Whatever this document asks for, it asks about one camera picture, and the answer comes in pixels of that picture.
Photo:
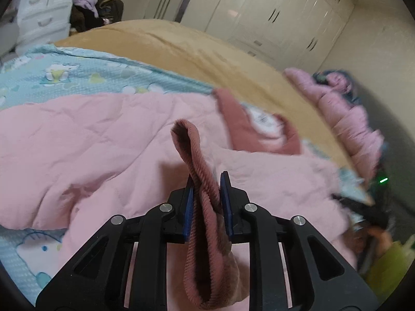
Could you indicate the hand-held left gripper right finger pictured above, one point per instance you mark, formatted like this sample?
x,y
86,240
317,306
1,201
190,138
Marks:
x,y
227,207

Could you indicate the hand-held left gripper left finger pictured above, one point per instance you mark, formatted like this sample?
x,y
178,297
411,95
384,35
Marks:
x,y
189,207

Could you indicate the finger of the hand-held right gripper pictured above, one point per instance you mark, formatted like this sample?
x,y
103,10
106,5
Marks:
x,y
353,205

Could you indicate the pink quilted jacket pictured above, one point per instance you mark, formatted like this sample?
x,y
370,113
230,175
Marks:
x,y
97,155

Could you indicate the purple clothes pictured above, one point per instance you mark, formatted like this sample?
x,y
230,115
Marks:
x,y
86,3

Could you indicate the yellow green cloth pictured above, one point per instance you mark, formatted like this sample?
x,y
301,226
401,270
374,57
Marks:
x,y
394,265

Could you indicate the pink duvet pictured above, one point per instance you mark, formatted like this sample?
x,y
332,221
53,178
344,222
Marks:
x,y
350,120

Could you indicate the tan bed blanket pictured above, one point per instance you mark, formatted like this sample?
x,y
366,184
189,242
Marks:
x,y
194,48

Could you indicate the blue cartoon printed sheet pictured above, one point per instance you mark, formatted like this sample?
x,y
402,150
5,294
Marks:
x,y
81,74

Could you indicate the white wardrobe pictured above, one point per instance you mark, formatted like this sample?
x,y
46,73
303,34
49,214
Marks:
x,y
269,9

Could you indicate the dark bag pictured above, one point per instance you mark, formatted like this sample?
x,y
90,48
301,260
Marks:
x,y
108,6

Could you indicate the white dresser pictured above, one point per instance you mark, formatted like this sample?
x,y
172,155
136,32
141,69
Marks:
x,y
42,9

